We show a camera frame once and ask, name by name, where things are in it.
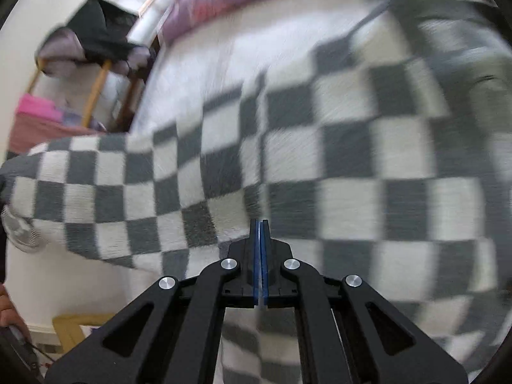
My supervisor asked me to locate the pink striped towel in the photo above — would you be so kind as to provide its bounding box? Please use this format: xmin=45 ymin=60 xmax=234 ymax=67
xmin=7 ymin=94 xmax=106 ymax=155

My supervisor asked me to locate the wooden clothes rack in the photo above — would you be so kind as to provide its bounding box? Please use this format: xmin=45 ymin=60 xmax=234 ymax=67
xmin=24 ymin=0 xmax=173 ymax=131

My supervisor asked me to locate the black grey hanging jacket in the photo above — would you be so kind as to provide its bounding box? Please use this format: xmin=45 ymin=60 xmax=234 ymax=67
xmin=35 ymin=0 xmax=155 ymax=77

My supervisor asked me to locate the grey white checkered cardigan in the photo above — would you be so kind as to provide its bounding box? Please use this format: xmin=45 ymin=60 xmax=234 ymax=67
xmin=1 ymin=0 xmax=511 ymax=378

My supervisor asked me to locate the person's hand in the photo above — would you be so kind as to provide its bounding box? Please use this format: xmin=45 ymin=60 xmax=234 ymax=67
xmin=0 ymin=284 xmax=31 ymax=341

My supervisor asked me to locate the white fuzzy bed blanket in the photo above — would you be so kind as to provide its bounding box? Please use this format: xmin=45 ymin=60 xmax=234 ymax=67
xmin=130 ymin=0 xmax=378 ymax=133

